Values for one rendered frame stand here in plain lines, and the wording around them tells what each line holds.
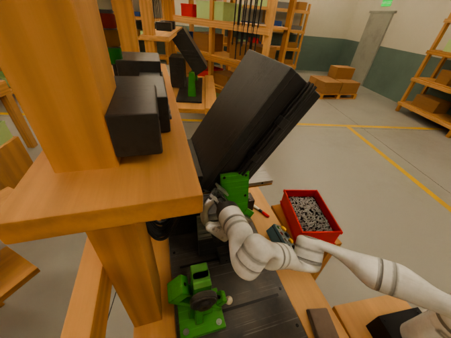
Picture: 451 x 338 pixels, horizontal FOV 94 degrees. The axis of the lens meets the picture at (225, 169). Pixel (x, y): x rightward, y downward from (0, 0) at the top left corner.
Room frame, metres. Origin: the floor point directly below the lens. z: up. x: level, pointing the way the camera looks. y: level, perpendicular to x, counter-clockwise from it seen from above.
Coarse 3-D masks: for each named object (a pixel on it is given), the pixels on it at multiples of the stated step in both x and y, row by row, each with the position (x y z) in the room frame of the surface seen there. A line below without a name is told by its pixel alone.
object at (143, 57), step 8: (128, 56) 0.75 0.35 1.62; (136, 56) 0.76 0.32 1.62; (144, 56) 0.77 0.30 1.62; (152, 56) 0.78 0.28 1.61; (120, 64) 0.68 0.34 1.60; (128, 64) 0.69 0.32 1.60; (136, 64) 0.70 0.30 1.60; (144, 64) 0.70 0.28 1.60; (152, 64) 0.71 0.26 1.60; (160, 64) 0.78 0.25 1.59; (120, 72) 0.68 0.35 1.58; (128, 72) 0.69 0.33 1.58; (136, 72) 0.70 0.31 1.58; (160, 72) 0.72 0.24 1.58; (120, 80) 0.48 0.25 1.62; (128, 80) 0.48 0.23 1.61; (136, 80) 0.49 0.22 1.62; (144, 80) 0.49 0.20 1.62; (152, 80) 0.50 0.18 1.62; (160, 80) 0.50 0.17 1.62; (160, 88) 0.45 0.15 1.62; (160, 96) 0.40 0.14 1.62; (160, 104) 0.39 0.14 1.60; (168, 104) 0.51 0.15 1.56; (160, 112) 0.39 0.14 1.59; (168, 112) 0.40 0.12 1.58; (160, 120) 0.39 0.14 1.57; (168, 120) 0.40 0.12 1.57; (160, 128) 0.39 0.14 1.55; (168, 128) 0.40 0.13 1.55
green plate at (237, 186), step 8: (224, 176) 0.61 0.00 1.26; (232, 176) 0.62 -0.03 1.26; (240, 176) 0.63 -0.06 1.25; (248, 176) 0.64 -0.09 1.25; (224, 184) 0.61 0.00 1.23; (232, 184) 0.62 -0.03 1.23; (240, 184) 0.63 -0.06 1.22; (248, 184) 0.64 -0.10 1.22; (232, 192) 0.61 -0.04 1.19; (240, 192) 0.62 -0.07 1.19; (232, 200) 0.60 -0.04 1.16; (240, 200) 0.61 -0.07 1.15; (240, 208) 0.60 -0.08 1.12
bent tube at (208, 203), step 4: (216, 184) 0.58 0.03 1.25; (220, 188) 0.56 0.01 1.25; (220, 192) 0.56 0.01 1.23; (224, 192) 0.56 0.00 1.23; (208, 200) 0.55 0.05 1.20; (212, 200) 0.55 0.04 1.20; (204, 204) 0.54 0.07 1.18; (208, 204) 0.54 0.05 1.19; (212, 204) 0.54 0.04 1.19; (204, 208) 0.53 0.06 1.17; (208, 208) 0.53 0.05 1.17; (204, 212) 0.53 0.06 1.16; (208, 212) 0.53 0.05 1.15; (204, 216) 0.52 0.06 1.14; (204, 220) 0.52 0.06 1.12; (208, 220) 0.52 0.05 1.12; (204, 224) 0.51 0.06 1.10
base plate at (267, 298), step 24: (168, 240) 0.57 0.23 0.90; (192, 240) 0.58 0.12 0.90; (192, 264) 0.46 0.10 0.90; (216, 264) 0.47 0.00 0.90; (240, 288) 0.39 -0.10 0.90; (264, 288) 0.39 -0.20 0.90; (240, 312) 0.31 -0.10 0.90; (264, 312) 0.31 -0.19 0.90; (288, 312) 0.32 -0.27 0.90; (216, 336) 0.23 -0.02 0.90; (240, 336) 0.24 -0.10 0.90; (264, 336) 0.24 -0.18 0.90; (288, 336) 0.25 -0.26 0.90
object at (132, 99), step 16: (128, 96) 0.34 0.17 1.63; (144, 96) 0.35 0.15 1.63; (112, 112) 0.27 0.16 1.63; (128, 112) 0.28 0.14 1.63; (144, 112) 0.28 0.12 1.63; (112, 128) 0.26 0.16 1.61; (128, 128) 0.27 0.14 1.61; (144, 128) 0.28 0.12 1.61; (128, 144) 0.27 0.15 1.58; (144, 144) 0.28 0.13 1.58; (160, 144) 0.28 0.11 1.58
